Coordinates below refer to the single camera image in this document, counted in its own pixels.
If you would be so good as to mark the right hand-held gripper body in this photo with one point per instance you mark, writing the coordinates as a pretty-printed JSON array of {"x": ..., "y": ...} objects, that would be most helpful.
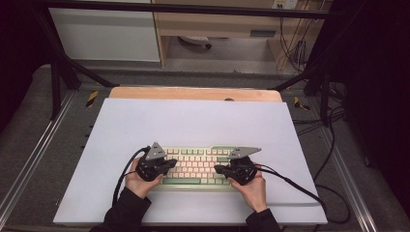
[{"x": 241, "y": 170}]

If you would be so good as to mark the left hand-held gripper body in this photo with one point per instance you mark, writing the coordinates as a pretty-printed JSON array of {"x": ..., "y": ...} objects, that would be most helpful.
[{"x": 151, "y": 169}]

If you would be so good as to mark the cream pink green keyboard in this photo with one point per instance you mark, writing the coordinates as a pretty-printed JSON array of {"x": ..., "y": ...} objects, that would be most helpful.
[{"x": 196, "y": 167}]

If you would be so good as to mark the person's left hand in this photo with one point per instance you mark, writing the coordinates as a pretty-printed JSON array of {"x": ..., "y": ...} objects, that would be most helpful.
[{"x": 138, "y": 187}]

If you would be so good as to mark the person's right hand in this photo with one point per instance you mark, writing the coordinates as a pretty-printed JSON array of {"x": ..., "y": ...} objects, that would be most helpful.
[{"x": 254, "y": 193}]

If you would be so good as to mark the white table cover sheet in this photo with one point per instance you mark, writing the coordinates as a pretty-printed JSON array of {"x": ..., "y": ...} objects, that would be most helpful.
[{"x": 193, "y": 125}]

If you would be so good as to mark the black metal stand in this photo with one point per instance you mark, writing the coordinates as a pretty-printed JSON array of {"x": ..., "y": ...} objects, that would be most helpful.
[
  {"x": 56, "y": 83},
  {"x": 325, "y": 96}
]

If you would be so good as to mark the white chair base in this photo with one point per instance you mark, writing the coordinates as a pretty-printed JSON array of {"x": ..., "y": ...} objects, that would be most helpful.
[{"x": 195, "y": 40}]

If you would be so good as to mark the grey desk label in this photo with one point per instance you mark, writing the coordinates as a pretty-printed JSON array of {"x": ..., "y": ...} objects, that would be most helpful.
[{"x": 262, "y": 33}]

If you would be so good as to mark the white cabinet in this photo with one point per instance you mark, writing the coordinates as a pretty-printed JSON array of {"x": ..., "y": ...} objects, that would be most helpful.
[{"x": 103, "y": 35}]

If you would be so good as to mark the light wooden desk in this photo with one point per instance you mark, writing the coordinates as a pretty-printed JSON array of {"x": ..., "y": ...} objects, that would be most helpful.
[{"x": 209, "y": 24}]

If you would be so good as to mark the black curtain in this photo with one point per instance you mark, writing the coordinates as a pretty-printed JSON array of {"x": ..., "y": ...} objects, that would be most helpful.
[
  {"x": 19, "y": 48},
  {"x": 380, "y": 80}
]

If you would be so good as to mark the aluminium rail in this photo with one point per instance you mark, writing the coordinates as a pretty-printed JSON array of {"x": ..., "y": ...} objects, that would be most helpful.
[
  {"x": 32, "y": 161},
  {"x": 351, "y": 187}
]

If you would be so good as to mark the black horizontal frame bar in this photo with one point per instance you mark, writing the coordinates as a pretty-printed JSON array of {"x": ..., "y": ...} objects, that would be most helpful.
[{"x": 193, "y": 9}]

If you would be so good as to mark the white wall socket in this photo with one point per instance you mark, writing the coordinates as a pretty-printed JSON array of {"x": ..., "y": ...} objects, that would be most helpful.
[{"x": 285, "y": 4}]

